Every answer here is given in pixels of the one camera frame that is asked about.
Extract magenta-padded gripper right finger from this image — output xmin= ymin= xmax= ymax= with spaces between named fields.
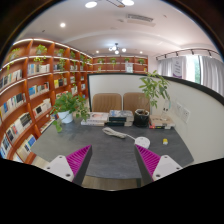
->
xmin=134 ymin=144 xmax=184 ymax=186

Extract tall plant in black pot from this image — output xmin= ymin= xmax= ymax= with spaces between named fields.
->
xmin=133 ymin=69 xmax=172 ymax=128

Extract white wall outlet plate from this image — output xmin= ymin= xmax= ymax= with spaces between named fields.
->
xmin=180 ymin=107 xmax=191 ymax=124
xmin=174 ymin=101 xmax=184 ymax=118

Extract black track light rail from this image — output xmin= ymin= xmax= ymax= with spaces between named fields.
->
xmin=155 ymin=48 xmax=214 ymax=62

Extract leafy plant in white pot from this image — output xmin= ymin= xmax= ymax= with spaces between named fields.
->
xmin=49 ymin=91 xmax=90 ymax=133

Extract stack of white books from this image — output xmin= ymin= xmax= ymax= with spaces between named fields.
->
xmin=80 ymin=111 xmax=110 ymax=127

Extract black multi-bulb chandelier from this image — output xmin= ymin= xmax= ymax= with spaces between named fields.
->
xmin=108 ymin=42 xmax=128 ymax=55

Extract clear plastic bottle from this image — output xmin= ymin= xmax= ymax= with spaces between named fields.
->
xmin=161 ymin=99 xmax=172 ymax=121

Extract grey window curtains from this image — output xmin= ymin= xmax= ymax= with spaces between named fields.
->
xmin=156 ymin=54 xmax=224 ymax=98

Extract stack of beige books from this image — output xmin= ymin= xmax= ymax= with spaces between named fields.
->
xmin=148 ymin=114 xmax=176 ymax=130

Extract orange wooden bookshelf unit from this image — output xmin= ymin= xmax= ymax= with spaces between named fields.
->
xmin=0 ymin=37 xmax=149 ymax=164

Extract ceiling air vent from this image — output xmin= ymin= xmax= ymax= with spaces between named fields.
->
xmin=125 ymin=13 xmax=156 ymax=28

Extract coiled white power cable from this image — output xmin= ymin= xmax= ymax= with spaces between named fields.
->
xmin=101 ymin=126 xmax=138 ymax=141

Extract hanging white purple sign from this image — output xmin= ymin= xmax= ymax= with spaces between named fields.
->
xmin=171 ymin=56 xmax=188 ymax=79

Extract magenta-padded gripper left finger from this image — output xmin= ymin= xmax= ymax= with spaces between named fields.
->
xmin=44 ymin=144 xmax=94 ymax=187

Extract round white power strip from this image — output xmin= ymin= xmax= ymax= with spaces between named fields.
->
xmin=134 ymin=136 xmax=151 ymax=150

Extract ceiling fixture with round lamps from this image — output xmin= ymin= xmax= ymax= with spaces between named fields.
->
xmin=84 ymin=0 xmax=136 ymax=9

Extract tan upholstered chair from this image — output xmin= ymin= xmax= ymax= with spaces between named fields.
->
xmin=91 ymin=92 xmax=123 ymax=113
xmin=122 ymin=91 xmax=151 ymax=116

